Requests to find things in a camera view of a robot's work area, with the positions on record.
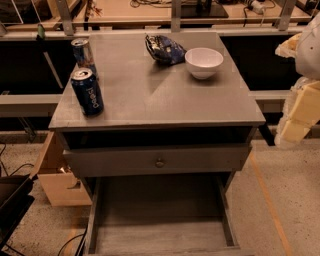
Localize grey wooden drawer cabinet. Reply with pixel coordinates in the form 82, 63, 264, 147
48, 31, 267, 256

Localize grey top drawer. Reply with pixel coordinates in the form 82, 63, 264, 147
63, 144, 251, 178

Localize light wooden box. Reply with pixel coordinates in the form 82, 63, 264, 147
31, 132, 92, 206

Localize blue pepsi can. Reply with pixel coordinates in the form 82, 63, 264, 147
71, 68, 104, 117

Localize silver blue energy drink can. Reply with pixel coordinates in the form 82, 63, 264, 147
71, 38, 97, 76

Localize open grey middle drawer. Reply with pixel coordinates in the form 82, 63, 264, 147
83, 173, 257, 256

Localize black case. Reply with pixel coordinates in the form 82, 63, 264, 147
0, 175, 34, 249

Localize white bowl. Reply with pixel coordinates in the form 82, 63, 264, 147
185, 48, 224, 80

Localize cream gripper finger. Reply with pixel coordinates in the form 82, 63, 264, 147
275, 33, 301, 58
275, 77, 320, 144

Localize round metal drawer knob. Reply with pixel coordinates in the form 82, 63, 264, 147
155, 158, 165, 168

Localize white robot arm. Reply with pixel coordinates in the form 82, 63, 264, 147
275, 13, 320, 147

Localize blue chip bag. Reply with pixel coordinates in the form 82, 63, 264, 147
145, 35, 186, 65

